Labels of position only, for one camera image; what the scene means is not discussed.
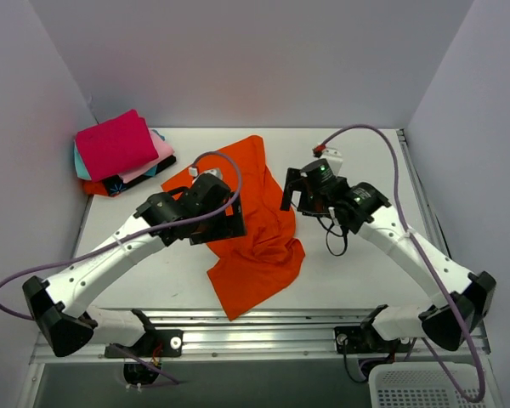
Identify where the magenta folded t-shirt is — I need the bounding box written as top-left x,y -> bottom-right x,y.
74,110 -> 157,182

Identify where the orange t-shirt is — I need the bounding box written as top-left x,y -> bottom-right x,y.
161,134 -> 306,321
81,180 -> 109,196

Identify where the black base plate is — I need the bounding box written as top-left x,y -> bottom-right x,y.
333,326 -> 411,354
118,329 -> 184,358

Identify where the black folded t-shirt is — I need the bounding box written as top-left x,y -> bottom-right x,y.
100,156 -> 179,198

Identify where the orange folded t-shirt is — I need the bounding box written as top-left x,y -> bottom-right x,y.
81,180 -> 109,196

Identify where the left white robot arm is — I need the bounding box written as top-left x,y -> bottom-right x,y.
22,173 -> 247,357

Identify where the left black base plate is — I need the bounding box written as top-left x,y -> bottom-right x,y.
118,329 -> 184,358

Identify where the aluminium mounting rail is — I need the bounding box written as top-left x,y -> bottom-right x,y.
29,308 -> 492,365

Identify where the white plastic basket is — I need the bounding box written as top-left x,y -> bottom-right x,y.
368,361 -> 502,407

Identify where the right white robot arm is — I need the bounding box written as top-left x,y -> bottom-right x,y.
280,159 -> 496,351

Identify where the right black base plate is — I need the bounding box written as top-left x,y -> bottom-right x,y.
333,326 -> 411,354

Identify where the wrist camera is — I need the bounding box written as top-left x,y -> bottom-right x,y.
188,167 -> 223,183
313,145 -> 343,175

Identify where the teal folded t-shirt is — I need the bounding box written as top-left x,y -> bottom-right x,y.
73,144 -> 91,181

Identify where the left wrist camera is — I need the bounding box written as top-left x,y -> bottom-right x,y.
188,167 -> 223,183

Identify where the pink folded t-shirt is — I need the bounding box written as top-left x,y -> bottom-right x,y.
119,130 -> 174,183

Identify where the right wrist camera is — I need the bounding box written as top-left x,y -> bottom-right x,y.
313,145 -> 343,175

